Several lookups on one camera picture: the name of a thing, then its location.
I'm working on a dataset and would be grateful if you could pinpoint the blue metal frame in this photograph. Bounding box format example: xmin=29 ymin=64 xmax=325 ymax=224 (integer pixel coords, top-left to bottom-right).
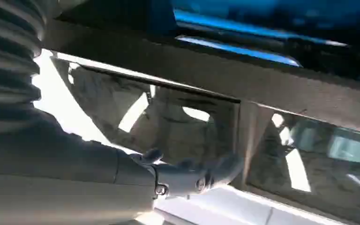
xmin=150 ymin=0 xmax=360 ymax=68

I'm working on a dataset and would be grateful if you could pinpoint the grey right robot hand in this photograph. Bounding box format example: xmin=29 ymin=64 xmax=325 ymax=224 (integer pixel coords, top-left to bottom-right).
xmin=0 ymin=105 xmax=245 ymax=225

